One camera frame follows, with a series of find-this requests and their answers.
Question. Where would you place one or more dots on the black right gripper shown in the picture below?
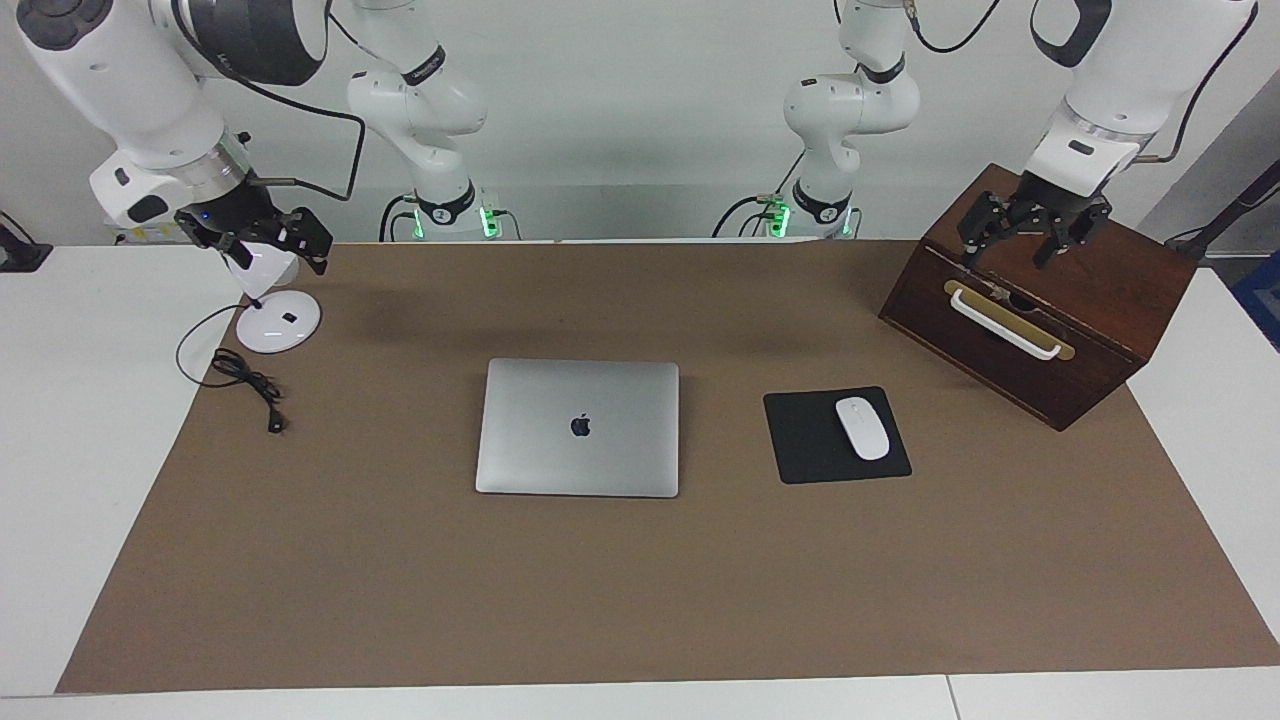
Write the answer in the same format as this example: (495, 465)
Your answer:
(240, 212)

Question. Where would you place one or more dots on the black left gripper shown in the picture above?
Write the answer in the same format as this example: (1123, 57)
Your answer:
(1058, 200)

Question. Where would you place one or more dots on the silver laptop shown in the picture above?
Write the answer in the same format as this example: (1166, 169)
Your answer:
(575, 400)

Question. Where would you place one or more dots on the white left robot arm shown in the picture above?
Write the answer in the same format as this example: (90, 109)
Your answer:
(1130, 70)

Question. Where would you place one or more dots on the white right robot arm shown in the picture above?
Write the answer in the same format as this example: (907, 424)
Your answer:
(130, 90)

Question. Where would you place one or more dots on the white desk lamp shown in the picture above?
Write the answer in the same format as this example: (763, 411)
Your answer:
(280, 322)

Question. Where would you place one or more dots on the dark wooden box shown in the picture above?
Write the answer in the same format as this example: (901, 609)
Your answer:
(1100, 310)

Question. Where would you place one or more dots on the black stand pole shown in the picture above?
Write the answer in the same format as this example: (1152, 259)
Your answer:
(1235, 210)

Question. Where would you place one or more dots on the blue floor object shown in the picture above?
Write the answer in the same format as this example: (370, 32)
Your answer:
(1262, 300)

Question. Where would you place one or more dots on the white computer mouse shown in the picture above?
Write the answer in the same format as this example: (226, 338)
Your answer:
(862, 428)

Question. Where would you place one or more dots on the black mouse pad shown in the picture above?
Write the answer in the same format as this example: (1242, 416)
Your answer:
(805, 440)

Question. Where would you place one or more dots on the brown table mat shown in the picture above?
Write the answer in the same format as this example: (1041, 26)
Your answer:
(640, 590)

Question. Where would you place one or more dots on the black clamp mount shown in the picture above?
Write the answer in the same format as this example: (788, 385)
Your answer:
(20, 250)

